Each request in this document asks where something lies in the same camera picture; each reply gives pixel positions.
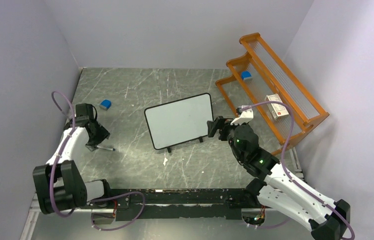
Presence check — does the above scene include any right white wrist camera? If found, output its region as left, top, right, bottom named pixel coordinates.
left=230, top=105, right=254, bottom=126

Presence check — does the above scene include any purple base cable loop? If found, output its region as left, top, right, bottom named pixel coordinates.
left=89, top=191, right=146, bottom=232

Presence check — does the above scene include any blue eraser on rack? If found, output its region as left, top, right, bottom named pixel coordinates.
left=241, top=71, right=253, bottom=81

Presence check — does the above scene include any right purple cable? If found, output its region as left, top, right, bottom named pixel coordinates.
left=241, top=101, right=356, bottom=240

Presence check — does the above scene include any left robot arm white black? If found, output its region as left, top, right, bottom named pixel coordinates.
left=32, top=103, right=113, bottom=215

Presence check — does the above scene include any white red small box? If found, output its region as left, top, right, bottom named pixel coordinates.
left=265, top=94, right=289, bottom=120

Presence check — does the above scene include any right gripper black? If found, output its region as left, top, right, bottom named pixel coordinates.
left=207, top=115, right=248, bottom=161

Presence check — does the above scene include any orange wooden rack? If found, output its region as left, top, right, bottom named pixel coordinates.
left=215, top=32, right=329, bottom=149

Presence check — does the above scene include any blue eraser on table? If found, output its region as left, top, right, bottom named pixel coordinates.
left=99, top=99, right=112, bottom=111

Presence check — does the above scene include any white marker pen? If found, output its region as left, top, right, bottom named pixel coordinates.
left=97, top=146, right=116, bottom=152

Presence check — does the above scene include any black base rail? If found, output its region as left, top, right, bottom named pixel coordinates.
left=86, top=188, right=262, bottom=221

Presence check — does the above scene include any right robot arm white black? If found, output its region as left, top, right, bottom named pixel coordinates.
left=207, top=116, right=351, bottom=240

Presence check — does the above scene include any white board black frame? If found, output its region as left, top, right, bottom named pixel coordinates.
left=144, top=92, right=214, bottom=153

